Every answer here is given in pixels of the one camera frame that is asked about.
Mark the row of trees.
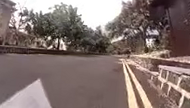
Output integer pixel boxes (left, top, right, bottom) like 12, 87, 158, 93
6, 0, 116, 55

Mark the large tree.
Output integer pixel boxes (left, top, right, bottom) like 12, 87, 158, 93
102, 0, 174, 60

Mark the low stone kerb wall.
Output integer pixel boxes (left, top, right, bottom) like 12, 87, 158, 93
0, 43, 111, 65

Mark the stone block stepped wall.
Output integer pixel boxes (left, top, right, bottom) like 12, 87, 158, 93
121, 52, 190, 108

